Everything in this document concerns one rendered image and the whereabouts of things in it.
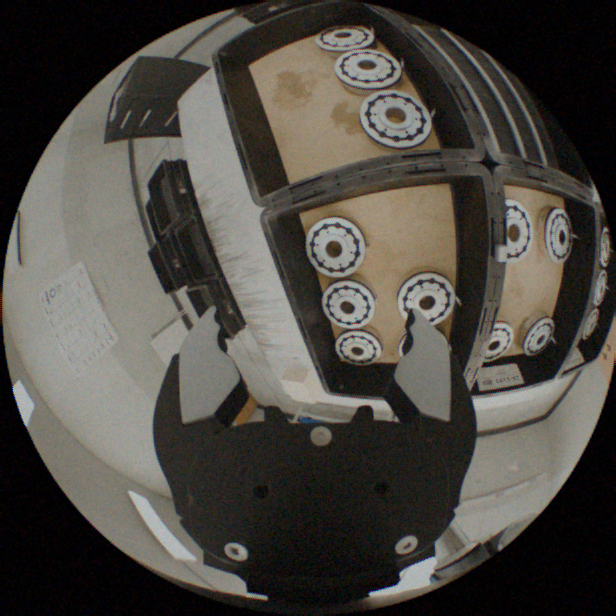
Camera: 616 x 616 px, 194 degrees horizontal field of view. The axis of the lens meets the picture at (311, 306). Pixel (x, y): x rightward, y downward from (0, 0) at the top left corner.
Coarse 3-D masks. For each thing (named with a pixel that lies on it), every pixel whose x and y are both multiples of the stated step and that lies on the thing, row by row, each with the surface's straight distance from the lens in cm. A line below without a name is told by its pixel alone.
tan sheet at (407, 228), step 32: (384, 192) 31; (416, 192) 32; (448, 192) 33; (384, 224) 31; (416, 224) 32; (448, 224) 33; (384, 256) 32; (416, 256) 33; (448, 256) 34; (384, 288) 35; (384, 320) 38; (448, 320) 40; (384, 352) 44
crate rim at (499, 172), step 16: (496, 176) 26; (512, 176) 27; (528, 176) 31; (544, 176) 32; (496, 192) 25; (576, 192) 40; (496, 272) 27; (592, 272) 48; (496, 288) 28; (592, 288) 50; (496, 304) 29; (496, 320) 31; (576, 336) 52; (480, 352) 34; (560, 368) 57; (528, 384) 52; (544, 384) 57
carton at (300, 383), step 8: (288, 368) 85; (296, 368) 83; (288, 376) 82; (296, 376) 80; (304, 376) 78; (312, 376) 82; (288, 384) 82; (296, 384) 79; (304, 384) 77; (312, 384) 83; (296, 392) 85; (304, 392) 82; (312, 392) 84; (304, 400) 89; (312, 400) 86
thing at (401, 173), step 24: (408, 168) 22; (432, 168) 22; (456, 168) 23; (480, 168) 25; (312, 192) 23; (336, 192) 22; (264, 216) 26; (288, 288) 28; (480, 312) 29; (480, 336) 31; (312, 360) 36
